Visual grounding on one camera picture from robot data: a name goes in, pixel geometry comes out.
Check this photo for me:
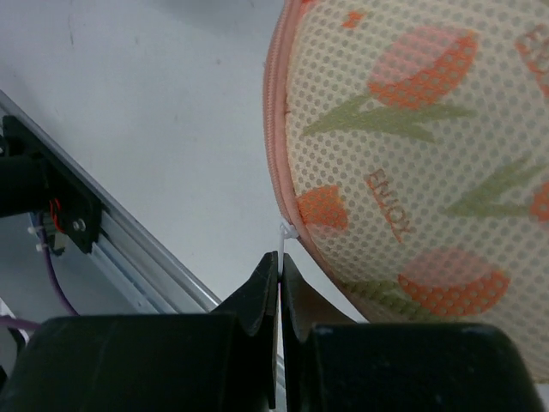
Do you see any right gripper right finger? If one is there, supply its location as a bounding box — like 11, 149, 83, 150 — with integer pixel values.
281, 254, 365, 411

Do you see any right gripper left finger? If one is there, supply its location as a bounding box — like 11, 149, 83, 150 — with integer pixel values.
208, 251, 279, 410

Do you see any white zipper pull tab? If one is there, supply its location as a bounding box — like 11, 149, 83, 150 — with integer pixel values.
277, 218, 299, 280

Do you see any aluminium mounting rail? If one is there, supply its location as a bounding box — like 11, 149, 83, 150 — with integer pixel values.
1, 96, 285, 411

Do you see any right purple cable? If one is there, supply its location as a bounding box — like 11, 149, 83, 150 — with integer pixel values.
0, 251, 81, 331

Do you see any floral mesh laundry bag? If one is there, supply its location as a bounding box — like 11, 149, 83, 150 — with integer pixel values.
264, 1, 548, 383

